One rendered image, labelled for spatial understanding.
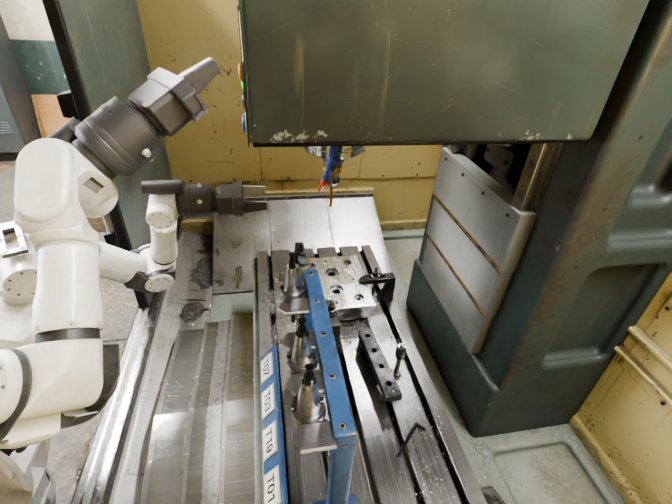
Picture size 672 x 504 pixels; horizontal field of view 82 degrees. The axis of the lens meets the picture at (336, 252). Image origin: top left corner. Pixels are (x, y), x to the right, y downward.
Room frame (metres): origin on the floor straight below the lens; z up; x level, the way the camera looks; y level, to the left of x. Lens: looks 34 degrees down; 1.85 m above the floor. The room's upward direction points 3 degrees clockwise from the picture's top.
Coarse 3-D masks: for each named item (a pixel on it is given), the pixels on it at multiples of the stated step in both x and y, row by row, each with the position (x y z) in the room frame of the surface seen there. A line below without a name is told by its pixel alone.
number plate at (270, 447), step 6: (270, 426) 0.55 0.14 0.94; (264, 432) 0.54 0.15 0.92; (270, 432) 0.53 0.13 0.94; (276, 432) 0.52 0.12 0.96; (264, 438) 0.53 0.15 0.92; (270, 438) 0.52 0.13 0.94; (276, 438) 0.51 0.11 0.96; (264, 444) 0.51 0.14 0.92; (270, 444) 0.50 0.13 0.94; (276, 444) 0.49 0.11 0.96; (264, 450) 0.50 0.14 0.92; (270, 450) 0.49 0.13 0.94; (276, 450) 0.48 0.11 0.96; (264, 456) 0.48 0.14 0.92; (270, 456) 0.48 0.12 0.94
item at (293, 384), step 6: (318, 372) 0.50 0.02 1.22; (294, 378) 0.48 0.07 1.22; (300, 378) 0.48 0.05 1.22; (318, 378) 0.49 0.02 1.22; (288, 384) 0.47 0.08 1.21; (294, 384) 0.47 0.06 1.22; (300, 384) 0.47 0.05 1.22; (318, 384) 0.47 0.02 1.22; (294, 390) 0.46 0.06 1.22; (324, 390) 0.46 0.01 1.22
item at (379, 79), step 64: (256, 0) 0.63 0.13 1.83; (320, 0) 0.65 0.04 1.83; (384, 0) 0.67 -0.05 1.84; (448, 0) 0.69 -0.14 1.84; (512, 0) 0.71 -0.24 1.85; (576, 0) 0.73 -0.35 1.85; (640, 0) 0.76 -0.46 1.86; (256, 64) 0.63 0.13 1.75; (320, 64) 0.65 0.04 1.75; (384, 64) 0.67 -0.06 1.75; (448, 64) 0.69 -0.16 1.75; (512, 64) 0.72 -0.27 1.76; (576, 64) 0.74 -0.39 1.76; (256, 128) 0.63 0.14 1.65; (320, 128) 0.65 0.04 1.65; (384, 128) 0.67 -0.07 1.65; (448, 128) 0.70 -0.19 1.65; (512, 128) 0.73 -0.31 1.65; (576, 128) 0.75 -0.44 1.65
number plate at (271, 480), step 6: (276, 468) 0.44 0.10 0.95; (270, 474) 0.44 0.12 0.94; (276, 474) 0.43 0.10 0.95; (264, 480) 0.43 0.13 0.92; (270, 480) 0.42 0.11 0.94; (276, 480) 0.42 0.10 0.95; (264, 486) 0.42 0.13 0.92; (270, 486) 0.41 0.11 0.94; (276, 486) 0.40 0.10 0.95; (264, 492) 0.41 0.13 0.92; (270, 492) 0.40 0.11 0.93; (276, 492) 0.39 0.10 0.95; (264, 498) 0.39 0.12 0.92; (270, 498) 0.39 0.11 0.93; (276, 498) 0.38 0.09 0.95
